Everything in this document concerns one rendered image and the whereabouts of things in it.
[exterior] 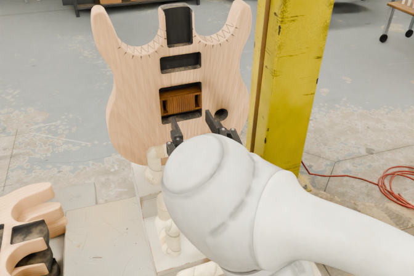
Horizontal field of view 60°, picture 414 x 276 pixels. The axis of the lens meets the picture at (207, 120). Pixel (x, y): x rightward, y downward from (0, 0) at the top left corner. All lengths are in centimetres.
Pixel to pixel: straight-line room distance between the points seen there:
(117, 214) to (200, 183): 80
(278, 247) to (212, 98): 55
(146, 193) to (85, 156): 192
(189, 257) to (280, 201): 56
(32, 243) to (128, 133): 35
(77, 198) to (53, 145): 180
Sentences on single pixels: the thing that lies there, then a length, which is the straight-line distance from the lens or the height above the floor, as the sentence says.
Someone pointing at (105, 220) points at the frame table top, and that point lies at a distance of 111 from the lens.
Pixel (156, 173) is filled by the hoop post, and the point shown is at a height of 114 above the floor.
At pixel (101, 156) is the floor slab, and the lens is 278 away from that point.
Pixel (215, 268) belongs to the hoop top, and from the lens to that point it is 84.
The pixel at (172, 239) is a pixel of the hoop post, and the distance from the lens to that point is 84.
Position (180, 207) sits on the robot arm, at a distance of 35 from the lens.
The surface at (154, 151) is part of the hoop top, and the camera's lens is 86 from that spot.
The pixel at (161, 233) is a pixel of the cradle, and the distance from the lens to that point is 89.
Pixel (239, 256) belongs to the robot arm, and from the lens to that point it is 37.
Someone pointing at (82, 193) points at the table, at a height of 90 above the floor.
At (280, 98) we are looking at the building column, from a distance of 197.
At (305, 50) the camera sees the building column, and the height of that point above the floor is 100.
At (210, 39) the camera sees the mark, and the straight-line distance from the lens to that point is 81.
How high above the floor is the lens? 176
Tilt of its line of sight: 36 degrees down
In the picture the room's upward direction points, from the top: straight up
